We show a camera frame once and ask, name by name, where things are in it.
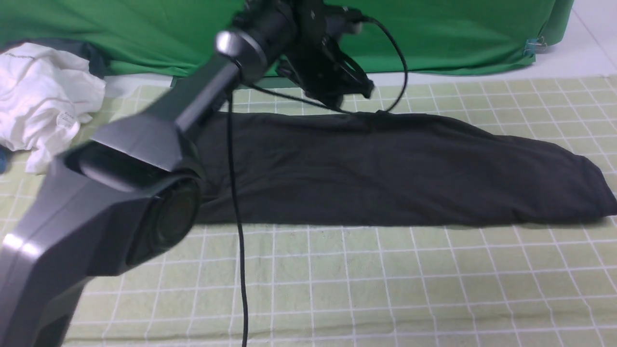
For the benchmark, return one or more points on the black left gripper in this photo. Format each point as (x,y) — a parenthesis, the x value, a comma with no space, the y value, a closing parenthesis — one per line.
(300,39)

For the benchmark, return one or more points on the dark gray long-sleeved shirt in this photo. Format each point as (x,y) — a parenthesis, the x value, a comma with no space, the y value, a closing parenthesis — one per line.
(380,169)

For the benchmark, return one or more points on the gray left robot arm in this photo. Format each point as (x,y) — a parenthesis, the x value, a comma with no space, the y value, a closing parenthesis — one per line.
(133,190)

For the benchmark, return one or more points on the crumpled white shirt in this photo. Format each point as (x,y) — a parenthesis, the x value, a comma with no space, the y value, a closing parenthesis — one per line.
(46,95)

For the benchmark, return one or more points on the green backdrop cloth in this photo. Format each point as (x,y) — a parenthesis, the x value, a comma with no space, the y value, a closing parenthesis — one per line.
(174,37)

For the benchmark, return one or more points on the blue binder clip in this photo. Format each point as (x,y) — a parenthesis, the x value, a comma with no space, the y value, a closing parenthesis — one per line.
(533,46)

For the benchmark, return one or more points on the blue garment at edge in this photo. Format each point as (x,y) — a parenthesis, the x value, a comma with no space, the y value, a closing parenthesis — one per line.
(4,160)

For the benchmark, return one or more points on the light green checkered tablecloth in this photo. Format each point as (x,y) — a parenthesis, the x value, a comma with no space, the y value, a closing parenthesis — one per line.
(513,286)

